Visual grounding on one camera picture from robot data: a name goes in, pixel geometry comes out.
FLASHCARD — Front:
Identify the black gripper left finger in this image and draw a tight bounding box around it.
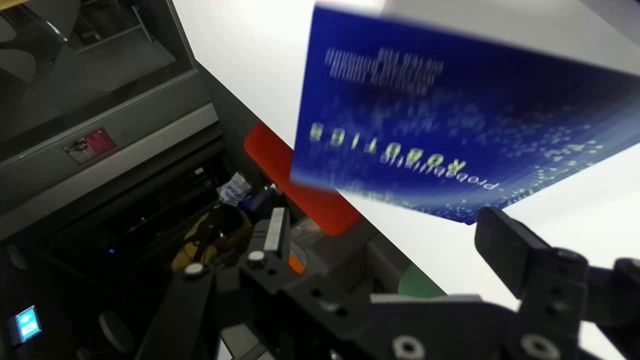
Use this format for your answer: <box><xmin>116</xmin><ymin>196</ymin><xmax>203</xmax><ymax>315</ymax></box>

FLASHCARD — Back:
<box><xmin>242</xmin><ymin>205</ymin><xmax>293</xmax><ymax>264</ymax></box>

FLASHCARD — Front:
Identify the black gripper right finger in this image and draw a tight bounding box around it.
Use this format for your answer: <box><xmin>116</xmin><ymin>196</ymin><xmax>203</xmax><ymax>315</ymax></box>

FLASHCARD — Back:
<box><xmin>474</xmin><ymin>205</ymin><xmax>552</xmax><ymax>299</ymax></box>

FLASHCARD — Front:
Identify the blue lit small screen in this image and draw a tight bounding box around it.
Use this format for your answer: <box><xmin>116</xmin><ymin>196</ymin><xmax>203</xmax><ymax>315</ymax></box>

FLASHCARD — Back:
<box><xmin>13</xmin><ymin>305</ymin><xmax>44</xmax><ymax>347</ymax></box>

